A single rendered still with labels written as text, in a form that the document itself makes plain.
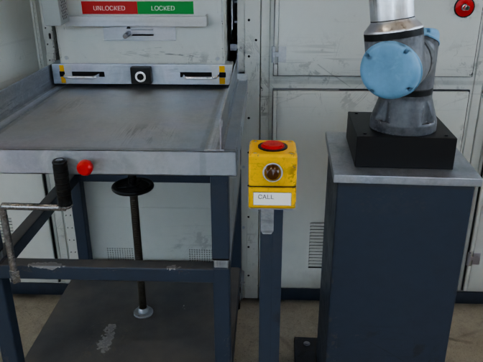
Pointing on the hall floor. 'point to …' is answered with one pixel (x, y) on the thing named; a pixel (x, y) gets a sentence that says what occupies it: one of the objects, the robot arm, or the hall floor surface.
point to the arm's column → (389, 270)
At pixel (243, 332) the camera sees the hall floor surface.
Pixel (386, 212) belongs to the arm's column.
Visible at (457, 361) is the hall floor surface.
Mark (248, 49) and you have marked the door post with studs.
